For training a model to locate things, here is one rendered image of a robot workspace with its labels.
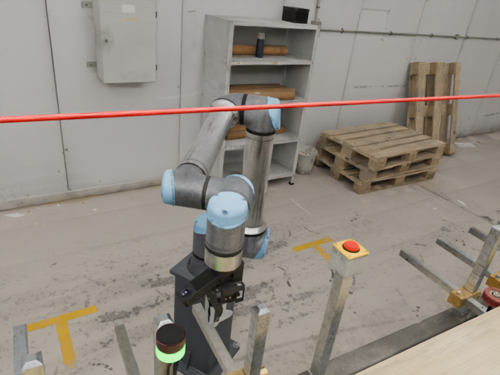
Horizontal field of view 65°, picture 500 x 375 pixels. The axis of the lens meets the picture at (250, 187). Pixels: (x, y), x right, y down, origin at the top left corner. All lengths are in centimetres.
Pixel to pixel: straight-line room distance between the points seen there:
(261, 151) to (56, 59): 218
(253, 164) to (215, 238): 69
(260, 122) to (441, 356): 95
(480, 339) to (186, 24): 301
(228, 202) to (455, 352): 86
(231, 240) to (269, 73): 327
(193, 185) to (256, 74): 305
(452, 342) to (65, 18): 302
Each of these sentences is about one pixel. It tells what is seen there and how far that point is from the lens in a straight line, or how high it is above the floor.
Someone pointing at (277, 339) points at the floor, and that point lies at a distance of 247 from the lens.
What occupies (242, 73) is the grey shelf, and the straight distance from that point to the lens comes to 390.
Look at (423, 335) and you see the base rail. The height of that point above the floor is 70.
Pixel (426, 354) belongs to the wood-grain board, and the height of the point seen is 90.
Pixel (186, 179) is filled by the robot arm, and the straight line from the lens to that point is 100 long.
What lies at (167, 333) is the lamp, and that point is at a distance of 87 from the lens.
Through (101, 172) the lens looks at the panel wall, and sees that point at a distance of 371.
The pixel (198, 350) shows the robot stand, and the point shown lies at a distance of 215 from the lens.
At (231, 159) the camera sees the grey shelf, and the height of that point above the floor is 17.
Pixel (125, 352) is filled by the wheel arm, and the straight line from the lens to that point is 126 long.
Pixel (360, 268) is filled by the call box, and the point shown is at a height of 117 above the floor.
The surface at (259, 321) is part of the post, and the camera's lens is 103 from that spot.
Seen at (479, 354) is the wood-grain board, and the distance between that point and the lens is 146.
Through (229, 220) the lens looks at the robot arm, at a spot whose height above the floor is 136.
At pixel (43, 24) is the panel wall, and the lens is 332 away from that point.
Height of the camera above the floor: 181
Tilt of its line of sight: 27 degrees down
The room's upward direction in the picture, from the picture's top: 7 degrees clockwise
